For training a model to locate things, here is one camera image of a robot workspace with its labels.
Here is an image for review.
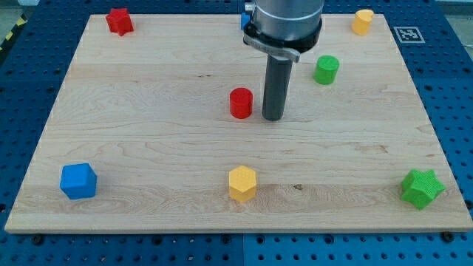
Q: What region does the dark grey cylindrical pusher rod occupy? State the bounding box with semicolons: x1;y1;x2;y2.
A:
262;55;293;121

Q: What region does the red cylinder block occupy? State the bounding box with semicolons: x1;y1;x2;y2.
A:
229;87;253;119

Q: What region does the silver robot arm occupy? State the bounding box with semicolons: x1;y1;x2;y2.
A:
243;0;324;121

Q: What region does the blue block behind arm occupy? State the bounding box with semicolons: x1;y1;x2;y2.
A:
240;13;251;30

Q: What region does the wooden board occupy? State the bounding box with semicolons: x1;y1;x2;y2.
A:
5;14;472;234

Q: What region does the green cylinder block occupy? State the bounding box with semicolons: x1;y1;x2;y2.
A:
313;55;340;85

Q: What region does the yellow heart block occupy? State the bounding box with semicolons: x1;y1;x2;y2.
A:
351;9;375;36

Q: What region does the yellow hexagon block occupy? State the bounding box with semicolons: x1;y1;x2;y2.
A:
228;166;257;202

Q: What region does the white fiducial marker tag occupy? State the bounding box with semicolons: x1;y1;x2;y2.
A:
393;26;425;44

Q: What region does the red star block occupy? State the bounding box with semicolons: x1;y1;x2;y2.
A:
106;7;134;36

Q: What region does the green star block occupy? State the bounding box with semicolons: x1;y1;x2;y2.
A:
401;169;446;210

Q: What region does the blue cube block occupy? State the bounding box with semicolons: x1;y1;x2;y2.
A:
59;163;97;200

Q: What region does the black yellow hazard tape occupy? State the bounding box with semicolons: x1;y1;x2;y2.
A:
1;13;28;53

